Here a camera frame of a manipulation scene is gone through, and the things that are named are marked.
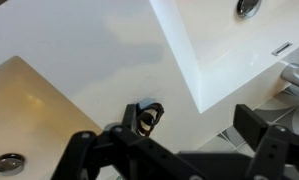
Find white sink basin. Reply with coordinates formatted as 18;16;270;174
0;55;104;180
148;0;299;114

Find chrome overflow slot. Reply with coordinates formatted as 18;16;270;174
271;41;294;57

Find chrome faucet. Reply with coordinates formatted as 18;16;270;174
280;62;299;101

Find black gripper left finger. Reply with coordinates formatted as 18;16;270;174
51;103;204;180

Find black claw hair clip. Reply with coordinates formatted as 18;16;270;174
135;102;166;138

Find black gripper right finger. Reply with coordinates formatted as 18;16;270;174
233;103;299;180

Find chrome sink drain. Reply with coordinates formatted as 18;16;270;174
236;0;263;19
0;152;26;177

